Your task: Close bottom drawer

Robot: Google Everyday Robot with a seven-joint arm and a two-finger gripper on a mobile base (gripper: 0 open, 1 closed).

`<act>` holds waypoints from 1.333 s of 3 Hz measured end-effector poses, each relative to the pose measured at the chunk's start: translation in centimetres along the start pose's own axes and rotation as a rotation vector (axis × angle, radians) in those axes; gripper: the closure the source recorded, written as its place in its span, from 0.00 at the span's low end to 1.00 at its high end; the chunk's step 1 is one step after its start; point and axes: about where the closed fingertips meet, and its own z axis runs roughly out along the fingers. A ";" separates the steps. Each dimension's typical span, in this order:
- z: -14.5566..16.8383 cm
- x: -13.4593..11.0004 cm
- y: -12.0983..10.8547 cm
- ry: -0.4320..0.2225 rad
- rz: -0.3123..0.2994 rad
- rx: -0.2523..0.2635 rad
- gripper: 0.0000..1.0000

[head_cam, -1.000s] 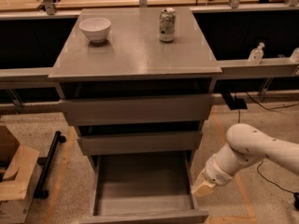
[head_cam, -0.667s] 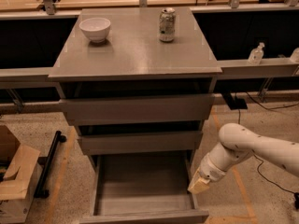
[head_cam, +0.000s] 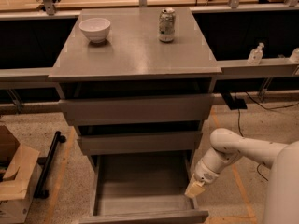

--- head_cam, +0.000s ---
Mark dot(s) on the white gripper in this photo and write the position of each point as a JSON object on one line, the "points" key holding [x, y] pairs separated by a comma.
{"points": [[206, 174]]}

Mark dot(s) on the grey drawer cabinet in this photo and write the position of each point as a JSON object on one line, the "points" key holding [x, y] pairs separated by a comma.
{"points": [[132, 47]]}

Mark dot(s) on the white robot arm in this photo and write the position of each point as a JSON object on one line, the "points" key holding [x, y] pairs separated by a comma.
{"points": [[227, 147]]}

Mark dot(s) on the grey drawer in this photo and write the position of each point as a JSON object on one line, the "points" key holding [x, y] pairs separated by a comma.
{"points": [[143, 188], [139, 142], [140, 109]]}

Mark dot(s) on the black metal bar stand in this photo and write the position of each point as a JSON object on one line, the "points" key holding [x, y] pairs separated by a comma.
{"points": [[45, 163]]}

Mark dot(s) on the grey metal rail shelf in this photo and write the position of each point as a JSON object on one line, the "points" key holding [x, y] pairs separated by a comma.
{"points": [[234, 69]]}

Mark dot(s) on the grey middle drawer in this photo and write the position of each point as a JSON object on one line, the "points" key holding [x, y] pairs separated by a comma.
{"points": [[139, 142]]}

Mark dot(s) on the clear plastic bottle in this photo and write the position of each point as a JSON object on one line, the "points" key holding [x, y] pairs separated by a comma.
{"points": [[256, 54]]}

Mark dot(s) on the grey bottom drawer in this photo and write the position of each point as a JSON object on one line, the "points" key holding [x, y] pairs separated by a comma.
{"points": [[143, 188]]}

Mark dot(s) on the white ceramic bowl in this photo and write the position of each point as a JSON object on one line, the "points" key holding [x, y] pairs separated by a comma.
{"points": [[95, 29]]}

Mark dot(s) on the open cardboard box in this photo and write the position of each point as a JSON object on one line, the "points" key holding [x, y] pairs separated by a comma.
{"points": [[19, 180]]}

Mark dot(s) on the black bracket under rail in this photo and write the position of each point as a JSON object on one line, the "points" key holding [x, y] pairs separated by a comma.
{"points": [[233, 102]]}

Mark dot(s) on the crumpled white soda can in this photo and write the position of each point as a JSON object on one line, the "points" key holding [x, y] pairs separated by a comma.
{"points": [[167, 21]]}

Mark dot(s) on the grey top drawer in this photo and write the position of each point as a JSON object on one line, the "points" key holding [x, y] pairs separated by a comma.
{"points": [[140, 109]]}

